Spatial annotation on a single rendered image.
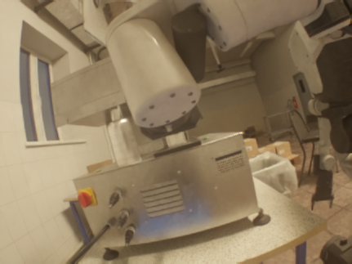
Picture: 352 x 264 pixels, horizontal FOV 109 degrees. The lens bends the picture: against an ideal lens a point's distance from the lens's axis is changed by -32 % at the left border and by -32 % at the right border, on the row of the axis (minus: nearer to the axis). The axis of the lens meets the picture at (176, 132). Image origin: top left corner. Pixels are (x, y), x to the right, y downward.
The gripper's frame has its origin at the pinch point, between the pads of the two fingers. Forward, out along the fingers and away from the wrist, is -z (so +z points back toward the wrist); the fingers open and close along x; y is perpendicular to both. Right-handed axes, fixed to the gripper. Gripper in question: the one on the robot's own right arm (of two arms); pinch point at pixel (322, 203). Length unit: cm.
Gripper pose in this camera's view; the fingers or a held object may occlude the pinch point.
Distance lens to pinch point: 106.9
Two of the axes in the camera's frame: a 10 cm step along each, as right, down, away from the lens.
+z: -1.3, -9.9, -0.6
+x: -9.0, 0.9, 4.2
